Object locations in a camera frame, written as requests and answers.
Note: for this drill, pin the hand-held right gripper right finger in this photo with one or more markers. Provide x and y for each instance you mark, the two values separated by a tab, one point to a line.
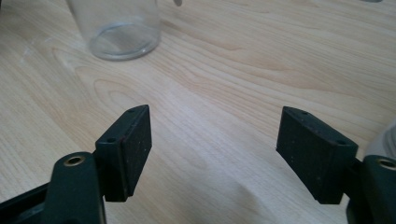
314	155

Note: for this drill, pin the clear glass jar hinged lid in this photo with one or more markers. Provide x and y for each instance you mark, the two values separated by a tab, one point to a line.
124	40

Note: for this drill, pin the white blue plastic bag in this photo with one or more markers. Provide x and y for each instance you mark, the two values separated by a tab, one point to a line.
384	143

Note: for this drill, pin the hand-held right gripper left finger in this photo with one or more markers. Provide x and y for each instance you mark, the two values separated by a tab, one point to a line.
124	155

